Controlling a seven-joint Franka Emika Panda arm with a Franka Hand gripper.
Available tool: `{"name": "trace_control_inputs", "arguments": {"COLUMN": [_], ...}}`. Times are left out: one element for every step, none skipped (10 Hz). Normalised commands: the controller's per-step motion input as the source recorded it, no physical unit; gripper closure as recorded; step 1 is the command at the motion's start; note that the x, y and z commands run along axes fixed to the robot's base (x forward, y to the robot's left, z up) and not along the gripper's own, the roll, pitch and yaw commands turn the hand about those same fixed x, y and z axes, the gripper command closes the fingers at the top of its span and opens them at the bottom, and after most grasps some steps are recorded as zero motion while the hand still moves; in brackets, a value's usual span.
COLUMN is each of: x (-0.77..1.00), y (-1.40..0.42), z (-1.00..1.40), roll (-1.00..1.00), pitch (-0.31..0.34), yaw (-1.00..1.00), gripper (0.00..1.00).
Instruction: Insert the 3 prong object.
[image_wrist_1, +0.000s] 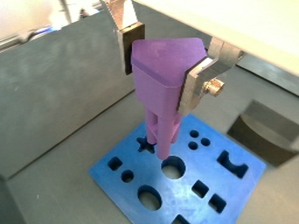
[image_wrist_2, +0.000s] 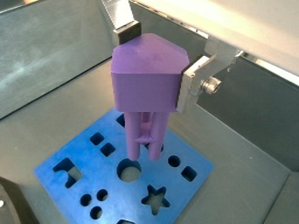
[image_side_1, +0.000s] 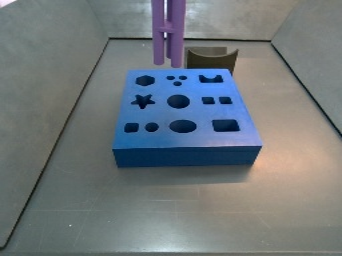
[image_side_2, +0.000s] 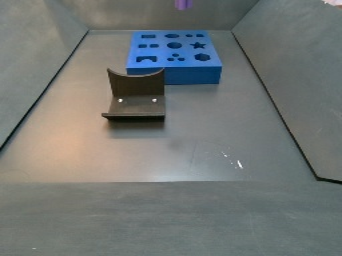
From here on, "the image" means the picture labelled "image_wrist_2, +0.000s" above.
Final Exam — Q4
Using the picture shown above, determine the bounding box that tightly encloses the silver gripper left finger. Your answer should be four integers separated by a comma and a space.
100, 0, 141, 46

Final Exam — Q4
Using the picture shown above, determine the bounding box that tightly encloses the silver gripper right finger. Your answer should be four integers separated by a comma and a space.
176, 36, 238, 113

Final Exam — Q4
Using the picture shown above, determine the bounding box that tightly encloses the blue shape sorting board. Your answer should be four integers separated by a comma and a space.
33, 110, 212, 224

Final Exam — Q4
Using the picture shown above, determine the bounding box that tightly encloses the black object at corner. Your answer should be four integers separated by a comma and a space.
0, 177, 39, 224

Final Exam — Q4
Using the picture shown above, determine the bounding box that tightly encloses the purple three prong object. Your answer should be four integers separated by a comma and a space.
110, 33, 189, 160

